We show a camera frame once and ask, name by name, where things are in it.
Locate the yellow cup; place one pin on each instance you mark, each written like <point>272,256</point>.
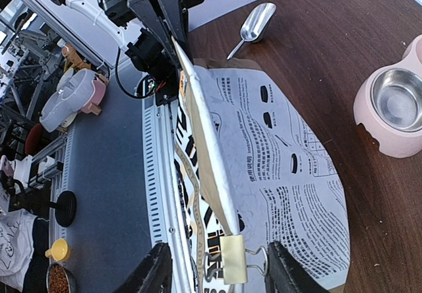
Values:
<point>59,251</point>

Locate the pink double pet bowl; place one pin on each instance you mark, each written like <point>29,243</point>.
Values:
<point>394,143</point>

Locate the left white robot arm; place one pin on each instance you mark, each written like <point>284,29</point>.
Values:
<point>91,9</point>

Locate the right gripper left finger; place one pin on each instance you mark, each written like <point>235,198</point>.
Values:
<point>154,273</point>

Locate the metal food scoop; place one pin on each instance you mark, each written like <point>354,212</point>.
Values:
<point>254,26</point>

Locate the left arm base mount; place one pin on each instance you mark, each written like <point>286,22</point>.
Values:
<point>150,57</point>

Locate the dog food bag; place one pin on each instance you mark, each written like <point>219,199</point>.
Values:
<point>249,164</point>

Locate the black round stand base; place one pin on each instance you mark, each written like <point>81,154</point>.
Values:
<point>65,208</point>

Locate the bowl of kibble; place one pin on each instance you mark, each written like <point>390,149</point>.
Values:
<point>60,280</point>

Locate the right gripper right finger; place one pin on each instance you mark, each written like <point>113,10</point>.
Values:
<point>286,275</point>

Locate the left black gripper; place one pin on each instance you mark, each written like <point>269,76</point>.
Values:
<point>163,18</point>

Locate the gold binder clip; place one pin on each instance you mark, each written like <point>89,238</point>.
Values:
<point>233,255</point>

